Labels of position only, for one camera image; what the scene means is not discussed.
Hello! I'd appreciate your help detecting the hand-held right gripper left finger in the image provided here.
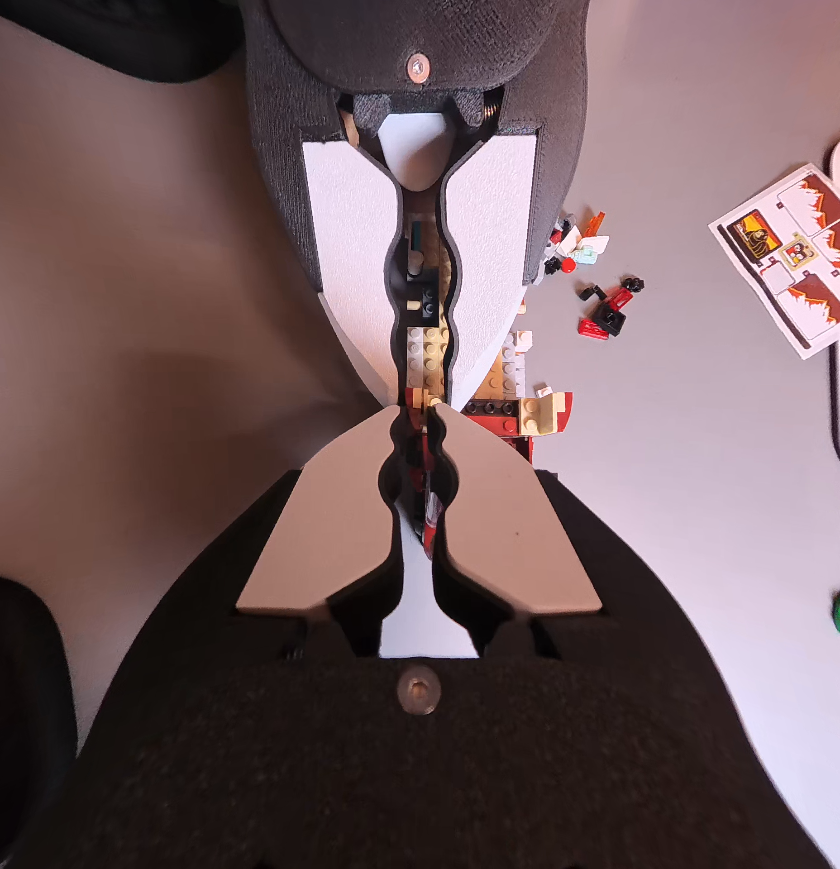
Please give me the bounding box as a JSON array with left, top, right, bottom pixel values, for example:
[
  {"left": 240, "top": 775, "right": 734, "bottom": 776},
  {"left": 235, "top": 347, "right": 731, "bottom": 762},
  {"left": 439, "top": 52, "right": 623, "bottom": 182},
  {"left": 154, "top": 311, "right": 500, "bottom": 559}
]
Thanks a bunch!
[{"left": 236, "top": 406, "right": 402, "bottom": 620}]

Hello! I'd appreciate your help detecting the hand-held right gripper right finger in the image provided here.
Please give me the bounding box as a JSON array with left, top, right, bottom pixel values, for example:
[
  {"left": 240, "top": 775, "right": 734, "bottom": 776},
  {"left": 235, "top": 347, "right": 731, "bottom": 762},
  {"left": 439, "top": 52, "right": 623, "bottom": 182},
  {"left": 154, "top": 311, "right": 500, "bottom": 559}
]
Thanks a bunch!
[{"left": 425, "top": 403, "right": 603, "bottom": 619}]

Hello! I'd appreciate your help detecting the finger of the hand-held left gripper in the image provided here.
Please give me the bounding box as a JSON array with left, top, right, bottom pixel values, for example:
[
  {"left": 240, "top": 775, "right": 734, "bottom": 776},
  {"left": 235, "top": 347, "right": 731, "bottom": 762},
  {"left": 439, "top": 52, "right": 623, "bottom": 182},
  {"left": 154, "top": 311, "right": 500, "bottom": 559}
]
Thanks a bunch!
[
  {"left": 438, "top": 131, "right": 539, "bottom": 408},
  {"left": 302, "top": 139, "right": 403, "bottom": 408}
]

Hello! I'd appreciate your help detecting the tan and dark red brick model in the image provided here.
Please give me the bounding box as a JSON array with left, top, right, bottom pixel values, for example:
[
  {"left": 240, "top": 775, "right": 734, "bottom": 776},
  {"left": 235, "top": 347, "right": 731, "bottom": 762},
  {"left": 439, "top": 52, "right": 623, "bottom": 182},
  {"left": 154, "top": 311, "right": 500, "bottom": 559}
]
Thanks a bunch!
[{"left": 393, "top": 210, "right": 574, "bottom": 564}]

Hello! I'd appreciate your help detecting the grey desk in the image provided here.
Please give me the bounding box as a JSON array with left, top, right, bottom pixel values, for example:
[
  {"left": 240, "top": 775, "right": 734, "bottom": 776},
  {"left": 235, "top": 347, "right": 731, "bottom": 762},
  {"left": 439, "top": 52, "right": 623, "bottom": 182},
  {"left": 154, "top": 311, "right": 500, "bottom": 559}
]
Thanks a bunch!
[{"left": 0, "top": 0, "right": 840, "bottom": 869}]

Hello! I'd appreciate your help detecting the pile of small grey bricks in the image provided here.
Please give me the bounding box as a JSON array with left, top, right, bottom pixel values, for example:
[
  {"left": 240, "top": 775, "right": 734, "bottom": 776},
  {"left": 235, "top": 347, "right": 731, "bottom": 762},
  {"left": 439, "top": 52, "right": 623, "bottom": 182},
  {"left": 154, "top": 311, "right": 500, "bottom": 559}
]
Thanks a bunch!
[{"left": 541, "top": 216, "right": 580, "bottom": 277}]

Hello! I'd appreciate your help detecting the red and black brick piece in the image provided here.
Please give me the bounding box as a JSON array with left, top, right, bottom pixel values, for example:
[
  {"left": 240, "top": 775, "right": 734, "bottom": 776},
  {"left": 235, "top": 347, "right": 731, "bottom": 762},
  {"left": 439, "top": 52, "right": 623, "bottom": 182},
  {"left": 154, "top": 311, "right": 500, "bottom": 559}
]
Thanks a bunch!
[{"left": 577, "top": 285, "right": 633, "bottom": 340}]

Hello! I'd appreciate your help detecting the black padded cushion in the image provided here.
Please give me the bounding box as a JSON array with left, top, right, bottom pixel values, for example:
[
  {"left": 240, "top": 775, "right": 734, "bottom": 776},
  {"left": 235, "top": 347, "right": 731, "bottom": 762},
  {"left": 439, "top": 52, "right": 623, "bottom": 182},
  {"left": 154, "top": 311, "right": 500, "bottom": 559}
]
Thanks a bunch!
[
  {"left": 0, "top": 575, "right": 79, "bottom": 869},
  {"left": 0, "top": 0, "right": 246, "bottom": 84}
]

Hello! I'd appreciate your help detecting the printed instruction sheet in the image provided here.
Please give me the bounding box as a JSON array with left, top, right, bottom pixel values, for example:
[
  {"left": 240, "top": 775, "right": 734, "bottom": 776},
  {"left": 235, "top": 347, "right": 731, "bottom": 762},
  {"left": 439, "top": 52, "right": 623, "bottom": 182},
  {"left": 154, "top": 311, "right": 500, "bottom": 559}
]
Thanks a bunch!
[{"left": 708, "top": 162, "right": 840, "bottom": 361}]

